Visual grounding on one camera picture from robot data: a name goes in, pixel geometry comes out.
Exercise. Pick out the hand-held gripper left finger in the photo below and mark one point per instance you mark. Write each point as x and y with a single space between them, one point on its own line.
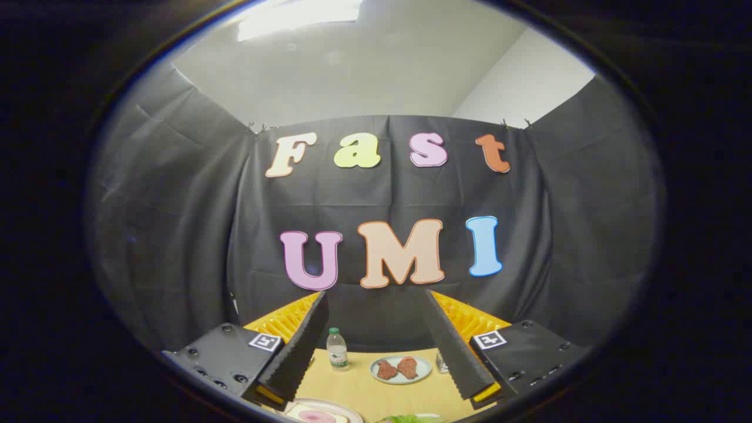
299 352

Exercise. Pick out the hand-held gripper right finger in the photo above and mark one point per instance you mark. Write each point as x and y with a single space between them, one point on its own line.
455 352

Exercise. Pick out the green lettuce leaf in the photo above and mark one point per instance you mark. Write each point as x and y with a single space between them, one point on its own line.
405 419

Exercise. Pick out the light blue plate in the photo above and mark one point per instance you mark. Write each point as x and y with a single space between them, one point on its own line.
424 365

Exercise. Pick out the clear plastic water bottle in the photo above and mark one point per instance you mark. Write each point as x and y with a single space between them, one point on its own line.
337 352

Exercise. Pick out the long brown fried meat piece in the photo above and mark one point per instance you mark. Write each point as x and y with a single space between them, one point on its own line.
408 367

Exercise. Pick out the pink ham slice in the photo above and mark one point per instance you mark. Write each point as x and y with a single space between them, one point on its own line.
317 417

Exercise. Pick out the short brown fried meat piece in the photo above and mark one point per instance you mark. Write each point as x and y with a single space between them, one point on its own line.
386 370

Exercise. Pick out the large white round plate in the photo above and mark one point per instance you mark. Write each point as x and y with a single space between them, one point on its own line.
354 416

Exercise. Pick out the ceiling light panel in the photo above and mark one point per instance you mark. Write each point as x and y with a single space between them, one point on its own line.
294 17

